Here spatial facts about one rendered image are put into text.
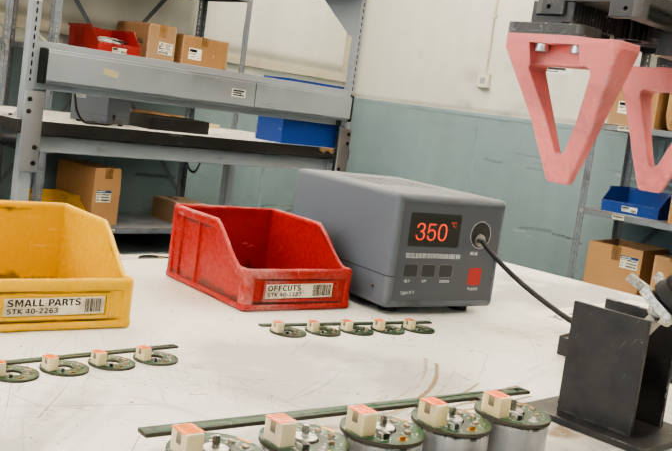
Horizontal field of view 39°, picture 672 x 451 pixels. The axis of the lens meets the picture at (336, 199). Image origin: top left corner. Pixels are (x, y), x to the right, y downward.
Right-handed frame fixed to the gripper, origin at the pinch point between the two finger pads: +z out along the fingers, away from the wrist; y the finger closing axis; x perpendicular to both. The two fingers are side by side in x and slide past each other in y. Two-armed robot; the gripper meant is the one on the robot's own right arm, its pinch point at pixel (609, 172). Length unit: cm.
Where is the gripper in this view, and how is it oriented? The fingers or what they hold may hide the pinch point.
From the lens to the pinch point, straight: 54.1
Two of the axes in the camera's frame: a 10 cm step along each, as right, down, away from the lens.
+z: -1.5, 9.8, 1.0
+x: 6.8, 1.7, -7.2
